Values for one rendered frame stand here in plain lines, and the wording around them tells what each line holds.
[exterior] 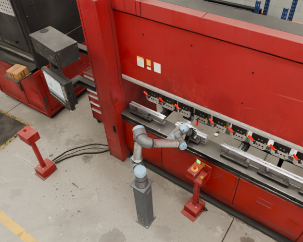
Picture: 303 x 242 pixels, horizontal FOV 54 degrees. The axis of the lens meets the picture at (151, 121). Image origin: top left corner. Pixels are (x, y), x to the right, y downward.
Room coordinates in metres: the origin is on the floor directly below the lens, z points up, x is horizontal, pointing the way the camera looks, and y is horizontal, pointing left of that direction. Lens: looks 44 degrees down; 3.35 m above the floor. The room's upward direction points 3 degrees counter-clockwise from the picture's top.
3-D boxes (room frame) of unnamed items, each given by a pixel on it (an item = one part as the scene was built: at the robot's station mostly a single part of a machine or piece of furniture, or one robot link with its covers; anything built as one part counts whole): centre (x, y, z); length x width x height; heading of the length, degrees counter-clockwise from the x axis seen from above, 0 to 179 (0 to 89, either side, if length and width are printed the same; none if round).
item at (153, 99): (2.56, -0.05, 1.26); 0.15 x 0.09 x 0.17; 52
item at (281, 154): (1.70, -1.15, 1.26); 0.15 x 0.09 x 0.17; 52
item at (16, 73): (3.50, 1.83, 1.04); 0.30 x 0.26 x 0.12; 53
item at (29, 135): (2.55, 1.51, 0.41); 0.25 x 0.20 x 0.83; 142
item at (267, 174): (1.63, -1.14, 0.89); 0.30 x 0.05 x 0.03; 52
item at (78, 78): (2.89, 0.80, 1.18); 0.40 x 0.24 x 0.07; 52
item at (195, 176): (1.85, -0.46, 0.75); 0.20 x 0.16 x 0.18; 45
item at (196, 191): (1.85, -0.46, 0.39); 0.05 x 0.05 x 0.54; 45
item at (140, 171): (1.75, 0.14, 0.94); 0.13 x 0.12 x 0.14; 15
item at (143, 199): (1.74, 0.14, 0.39); 0.18 x 0.18 x 0.77; 53
